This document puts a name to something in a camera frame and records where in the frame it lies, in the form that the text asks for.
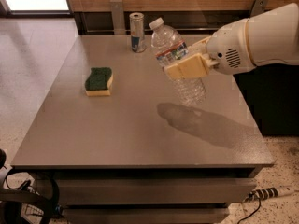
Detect silver blue drink can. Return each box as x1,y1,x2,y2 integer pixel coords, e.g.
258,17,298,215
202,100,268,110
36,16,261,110
129,12,146,53

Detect black power cable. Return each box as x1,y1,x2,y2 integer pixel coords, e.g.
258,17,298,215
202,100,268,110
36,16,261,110
236,197,262,224

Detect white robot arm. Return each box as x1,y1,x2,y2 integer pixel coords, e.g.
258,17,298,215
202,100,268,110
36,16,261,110
164,3,299,80

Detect right metal bracket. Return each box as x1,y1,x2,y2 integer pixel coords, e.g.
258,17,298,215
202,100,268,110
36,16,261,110
249,0,269,17

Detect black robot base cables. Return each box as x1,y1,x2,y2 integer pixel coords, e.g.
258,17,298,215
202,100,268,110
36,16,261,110
0,148,60,224

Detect metal bracket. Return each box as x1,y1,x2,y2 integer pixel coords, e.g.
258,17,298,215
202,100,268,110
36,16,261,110
110,0,126,35
249,0,269,17

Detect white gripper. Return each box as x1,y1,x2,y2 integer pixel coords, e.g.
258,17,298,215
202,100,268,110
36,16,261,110
164,19,255,80

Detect white power strip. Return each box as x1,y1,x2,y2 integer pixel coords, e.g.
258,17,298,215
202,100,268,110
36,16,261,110
245,186,295,202

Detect green yellow sponge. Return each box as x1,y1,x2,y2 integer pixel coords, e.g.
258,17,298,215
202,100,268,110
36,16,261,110
84,67,113,97

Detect grey drawer cabinet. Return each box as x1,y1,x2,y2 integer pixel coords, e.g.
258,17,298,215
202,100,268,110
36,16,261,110
12,35,273,224

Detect left metal bracket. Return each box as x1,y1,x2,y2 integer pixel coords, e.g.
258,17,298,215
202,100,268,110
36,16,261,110
110,0,126,35

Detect clear plastic water bottle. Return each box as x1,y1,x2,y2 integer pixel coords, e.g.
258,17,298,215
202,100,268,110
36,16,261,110
149,18,206,106

